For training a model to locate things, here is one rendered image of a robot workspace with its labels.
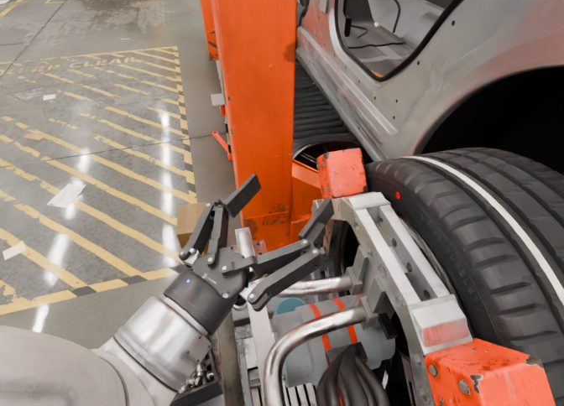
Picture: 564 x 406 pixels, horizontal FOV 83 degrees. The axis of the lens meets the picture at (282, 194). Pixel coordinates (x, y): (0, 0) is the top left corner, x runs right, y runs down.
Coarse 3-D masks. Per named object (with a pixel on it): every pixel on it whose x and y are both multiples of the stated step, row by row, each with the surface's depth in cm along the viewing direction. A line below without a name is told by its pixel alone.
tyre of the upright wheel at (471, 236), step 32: (384, 160) 60; (416, 160) 56; (448, 160) 54; (480, 160) 53; (512, 160) 52; (384, 192) 57; (416, 192) 48; (448, 192) 45; (512, 192) 45; (544, 192) 45; (416, 224) 49; (448, 224) 42; (480, 224) 41; (544, 224) 41; (448, 256) 43; (480, 256) 38; (512, 256) 38; (544, 256) 38; (480, 288) 38; (512, 288) 36; (544, 288) 36; (480, 320) 39; (512, 320) 35; (544, 320) 35; (544, 352) 34
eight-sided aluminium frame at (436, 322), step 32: (352, 224) 52; (384, 224) 50; (384, 256) 44; (416, 256) 44; (384, 288) 44; (416, 288) 44; (416, 320) 38; (448, 320) 37; (416, 352) 38; (416, 384) 40
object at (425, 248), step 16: (352, 240) 83; (384, 240) 65; (416, 240) 50; (352, 256) 86; (432, 256) 46; (448, 288) 44; (400, 336) 69; (400, 352) 66; (384, 368) 80; (400, 368) 80; (384, 384) 77; (400, 384) 77; (400, 400) 73; (416, 400) 63
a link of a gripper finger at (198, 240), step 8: (208, 208) 47; (200, 216) 46; (208, 216) 46; (200, 224) 45; (208, 224) 46; (192, 232) 44; (200, 232) 44; (208, 232) 46; (192, 240) 43; (200, 240) 43; (184, 248) 42; (200, 248) 43; (184, 256) 41
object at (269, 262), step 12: (300, 240) 38; (276, 252) 38; (288, 252) 38; (300, 252) 40; (228, 264) 38; (240, 264) 37; (252, 264) 37; (264, 264) 38; (276, 264) 38; (252, 276) 39
